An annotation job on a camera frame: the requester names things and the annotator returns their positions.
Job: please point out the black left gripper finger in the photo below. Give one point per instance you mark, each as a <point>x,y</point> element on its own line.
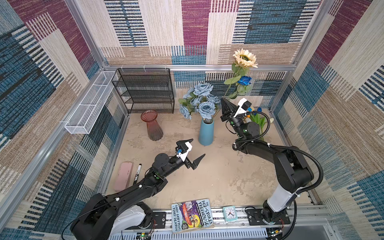
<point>182,143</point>
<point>197,161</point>

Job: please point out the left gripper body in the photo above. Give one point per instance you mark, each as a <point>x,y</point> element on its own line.
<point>175,165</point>

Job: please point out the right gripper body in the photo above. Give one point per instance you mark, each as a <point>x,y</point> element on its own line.
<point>236,122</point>

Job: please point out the blue ceramic vase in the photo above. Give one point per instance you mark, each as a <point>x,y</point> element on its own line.
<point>206,134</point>

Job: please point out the pale blue rose bouquet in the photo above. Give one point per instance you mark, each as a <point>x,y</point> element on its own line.
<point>199,99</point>

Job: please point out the dark blue rose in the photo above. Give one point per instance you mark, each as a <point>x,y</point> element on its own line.
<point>243,85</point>

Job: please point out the cream sunflower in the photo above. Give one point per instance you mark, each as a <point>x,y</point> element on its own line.
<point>244,61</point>

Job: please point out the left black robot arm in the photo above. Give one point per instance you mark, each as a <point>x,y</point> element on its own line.
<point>104,216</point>

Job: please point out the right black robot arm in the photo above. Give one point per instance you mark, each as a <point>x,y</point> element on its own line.
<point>296,170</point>

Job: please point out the red ribbed glass vase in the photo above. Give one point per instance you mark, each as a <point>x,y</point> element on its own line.
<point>154,130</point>

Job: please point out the tulip bunch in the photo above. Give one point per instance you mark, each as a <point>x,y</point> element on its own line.
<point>261,119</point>

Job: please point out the black marker pen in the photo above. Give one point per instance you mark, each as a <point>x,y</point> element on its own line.
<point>137,174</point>

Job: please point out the colourful treehouse book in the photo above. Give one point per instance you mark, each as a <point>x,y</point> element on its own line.
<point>191,215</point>

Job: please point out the pink pencil case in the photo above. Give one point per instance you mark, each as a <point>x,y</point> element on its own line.
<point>123,177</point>

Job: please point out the small mint alarm clock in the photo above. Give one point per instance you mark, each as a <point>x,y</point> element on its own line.
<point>230,213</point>

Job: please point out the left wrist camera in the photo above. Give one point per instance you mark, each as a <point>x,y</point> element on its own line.
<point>182,152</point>

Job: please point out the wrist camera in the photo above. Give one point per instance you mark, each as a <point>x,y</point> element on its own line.
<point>244,105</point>
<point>182,152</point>

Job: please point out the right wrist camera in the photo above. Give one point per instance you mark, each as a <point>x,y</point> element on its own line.
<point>244,105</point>

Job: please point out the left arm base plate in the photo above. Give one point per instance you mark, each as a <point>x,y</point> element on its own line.
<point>156,220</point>

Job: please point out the black wire mesh shelf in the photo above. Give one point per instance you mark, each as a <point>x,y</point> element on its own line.
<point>143,90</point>

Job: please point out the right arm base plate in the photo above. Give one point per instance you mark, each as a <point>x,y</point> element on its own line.
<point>265,216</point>

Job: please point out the white wire mesh basket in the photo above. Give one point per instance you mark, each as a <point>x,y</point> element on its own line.
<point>87,112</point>

